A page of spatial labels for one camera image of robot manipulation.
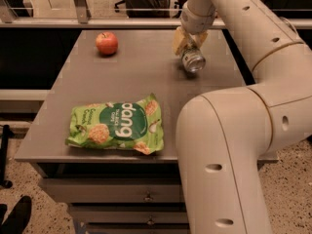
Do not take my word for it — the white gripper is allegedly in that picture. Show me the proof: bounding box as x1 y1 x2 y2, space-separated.
172 2 215 56

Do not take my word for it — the green silver 7up can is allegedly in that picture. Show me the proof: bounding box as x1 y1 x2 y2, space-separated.
181 47 206 73

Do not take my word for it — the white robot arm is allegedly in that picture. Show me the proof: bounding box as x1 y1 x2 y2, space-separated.
175 0 312 234

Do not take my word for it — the red apple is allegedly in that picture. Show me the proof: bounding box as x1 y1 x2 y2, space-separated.
96 32 118 56

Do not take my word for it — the green dang chips bag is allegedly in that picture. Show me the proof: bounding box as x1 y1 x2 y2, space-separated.
65 94 164 155

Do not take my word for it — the metal glass railing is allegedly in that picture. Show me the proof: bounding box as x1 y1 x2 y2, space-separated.
0 0 312 29

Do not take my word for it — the grey drawer cabinet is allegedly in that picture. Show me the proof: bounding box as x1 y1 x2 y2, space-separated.
17 30 272 234

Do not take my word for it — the black stand base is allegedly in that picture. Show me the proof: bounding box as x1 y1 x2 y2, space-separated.
0 125 14 188

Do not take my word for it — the middle grey drawer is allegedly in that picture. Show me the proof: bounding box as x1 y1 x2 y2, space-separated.
68 204 188 224

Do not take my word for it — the bottom grey drawer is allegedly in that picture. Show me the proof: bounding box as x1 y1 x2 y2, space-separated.
86 224 190 234

